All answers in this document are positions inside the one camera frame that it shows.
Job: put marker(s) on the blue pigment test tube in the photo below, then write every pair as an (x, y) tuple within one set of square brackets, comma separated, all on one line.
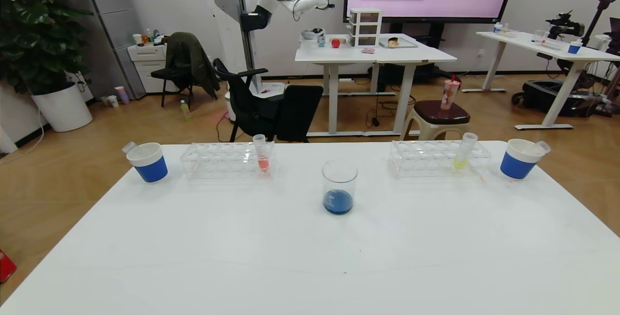
[(129, 147)]

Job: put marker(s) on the red pigment test tube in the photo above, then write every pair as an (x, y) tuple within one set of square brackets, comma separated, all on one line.
[(543, 147), (263, 162)]

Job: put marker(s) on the clear glass beaker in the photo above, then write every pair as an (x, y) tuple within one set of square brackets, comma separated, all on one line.
[(338, 202)]

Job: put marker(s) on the clear plastic test tube rack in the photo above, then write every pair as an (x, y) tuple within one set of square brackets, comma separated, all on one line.
[(433, 157), (227, 160)]

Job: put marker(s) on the yellow pigment test tube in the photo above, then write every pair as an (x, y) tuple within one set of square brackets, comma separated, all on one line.
[(461, 161)]

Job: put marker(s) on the black office chair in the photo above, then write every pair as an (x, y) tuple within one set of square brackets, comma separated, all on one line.
[(252, 106)]

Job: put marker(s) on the red apple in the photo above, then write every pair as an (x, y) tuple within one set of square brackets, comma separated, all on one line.
[(335, 42)]

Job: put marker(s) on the grey bowl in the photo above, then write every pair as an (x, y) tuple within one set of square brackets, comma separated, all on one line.
[(312, 33)]

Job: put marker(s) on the white double desk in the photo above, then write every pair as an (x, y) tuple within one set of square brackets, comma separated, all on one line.
[(378, 54)]

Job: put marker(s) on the white desktop drawer organizer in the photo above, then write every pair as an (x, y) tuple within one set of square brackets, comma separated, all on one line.
[(365, 26)]

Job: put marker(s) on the green drink bottle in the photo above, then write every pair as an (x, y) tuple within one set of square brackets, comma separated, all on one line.
[(185, 110)]

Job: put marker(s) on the brown topped plastic stool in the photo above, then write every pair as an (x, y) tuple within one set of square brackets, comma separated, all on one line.
[(443, 111)]

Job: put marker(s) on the grey tray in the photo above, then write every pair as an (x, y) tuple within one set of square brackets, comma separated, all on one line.
[(407, 43)]

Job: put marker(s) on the drink cup with red straw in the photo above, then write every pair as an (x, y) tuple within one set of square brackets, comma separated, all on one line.
[(449, 94)]

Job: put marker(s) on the dark green jacket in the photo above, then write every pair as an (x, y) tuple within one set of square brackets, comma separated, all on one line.
[(189, 55)]

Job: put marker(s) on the black four-legged chair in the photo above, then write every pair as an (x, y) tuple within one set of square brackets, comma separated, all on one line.
[(169, 73)]

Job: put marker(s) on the blue white paper cup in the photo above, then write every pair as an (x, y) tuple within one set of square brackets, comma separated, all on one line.
[(516, 165), (151, 168)]

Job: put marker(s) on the white drawer cabinet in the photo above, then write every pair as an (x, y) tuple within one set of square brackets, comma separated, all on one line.
[(145, 55)]

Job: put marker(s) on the purple paper cup stack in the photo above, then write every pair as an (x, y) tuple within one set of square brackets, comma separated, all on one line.
[(122, 94)]

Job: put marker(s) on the small white paper cup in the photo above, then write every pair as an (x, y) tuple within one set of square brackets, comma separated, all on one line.
[(113, 101)]

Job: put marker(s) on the grey tall cabinet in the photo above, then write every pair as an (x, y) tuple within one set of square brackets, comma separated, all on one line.
[(114, 24)]

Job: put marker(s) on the black wheeled robot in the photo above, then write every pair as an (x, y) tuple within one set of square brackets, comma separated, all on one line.
[(547, 94)]

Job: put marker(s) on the white standing desk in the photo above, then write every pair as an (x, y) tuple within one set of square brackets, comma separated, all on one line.
[(533, 43)]

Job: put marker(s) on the white plant pot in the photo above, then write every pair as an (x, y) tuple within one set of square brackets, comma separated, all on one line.
[(63, 109)]

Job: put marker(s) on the small blue paper cup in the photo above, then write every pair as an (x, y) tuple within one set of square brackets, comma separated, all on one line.
[(575, 48)]

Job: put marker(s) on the green potted plant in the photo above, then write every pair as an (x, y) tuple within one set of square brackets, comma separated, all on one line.
[(34, 29)]

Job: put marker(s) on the red box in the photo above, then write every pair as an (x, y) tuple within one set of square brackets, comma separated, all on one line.
[(6, 266)]

